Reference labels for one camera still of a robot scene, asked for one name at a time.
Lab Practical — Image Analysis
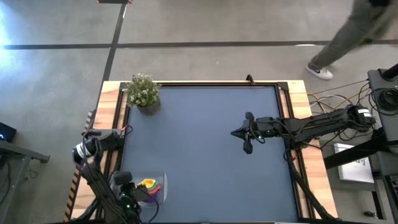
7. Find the white board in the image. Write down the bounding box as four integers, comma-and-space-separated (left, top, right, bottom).
334, 144, 375, 184

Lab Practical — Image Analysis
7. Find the potted plant in ribbed pot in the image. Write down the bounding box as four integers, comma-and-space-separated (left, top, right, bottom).
126, 73, 163, 116

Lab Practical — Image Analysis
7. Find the black yellow hazard strip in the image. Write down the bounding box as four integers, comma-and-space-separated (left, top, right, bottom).
63, 109, 96, 222

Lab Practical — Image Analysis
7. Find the gray-blue table mat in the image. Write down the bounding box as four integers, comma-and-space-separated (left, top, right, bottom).
112, 85, 300, 223

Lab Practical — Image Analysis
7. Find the person's white shoe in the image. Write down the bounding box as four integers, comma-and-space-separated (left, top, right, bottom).
305, 64, 334, 81

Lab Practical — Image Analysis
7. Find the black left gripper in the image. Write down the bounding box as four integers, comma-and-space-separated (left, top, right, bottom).
113, 170, 152, 218

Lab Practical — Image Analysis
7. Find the brown black object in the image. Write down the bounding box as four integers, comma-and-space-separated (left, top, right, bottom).
96, 0, 134, 5

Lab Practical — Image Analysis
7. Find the coiled black cable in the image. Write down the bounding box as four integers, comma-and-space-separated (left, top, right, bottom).
369, 88, 398, 112

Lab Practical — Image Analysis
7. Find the thin tan cable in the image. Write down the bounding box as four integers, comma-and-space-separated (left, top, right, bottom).
307, 79, 370, 96

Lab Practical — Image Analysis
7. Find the yellow cable with plug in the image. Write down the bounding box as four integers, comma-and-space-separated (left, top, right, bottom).
309, 91, 373, 114

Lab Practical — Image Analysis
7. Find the black device with blue light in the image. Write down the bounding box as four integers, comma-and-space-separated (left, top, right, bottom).
0, 122, 17, 143

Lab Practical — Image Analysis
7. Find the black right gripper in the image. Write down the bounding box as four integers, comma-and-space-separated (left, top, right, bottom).
230, 111, 284, 156

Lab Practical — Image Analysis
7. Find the yellow measuring cup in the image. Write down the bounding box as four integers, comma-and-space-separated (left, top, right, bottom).
139, 177, 156, 189

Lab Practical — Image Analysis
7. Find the dark gray equipment stand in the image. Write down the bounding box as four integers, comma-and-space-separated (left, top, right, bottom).
323, 63, 398, 224

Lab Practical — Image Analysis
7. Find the black cable bundle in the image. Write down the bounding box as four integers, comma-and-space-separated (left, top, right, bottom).
283, 145, 337, 222
73, 155, 125, 223

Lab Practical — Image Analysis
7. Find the person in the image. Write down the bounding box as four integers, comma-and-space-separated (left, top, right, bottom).
305, 0, 398, 81

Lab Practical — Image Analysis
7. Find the clear plastic basket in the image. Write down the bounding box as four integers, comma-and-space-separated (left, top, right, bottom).
108, 172, 169, 215

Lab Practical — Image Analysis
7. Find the gray metal desk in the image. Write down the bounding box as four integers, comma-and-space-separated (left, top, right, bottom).
0, 139, 51, 224

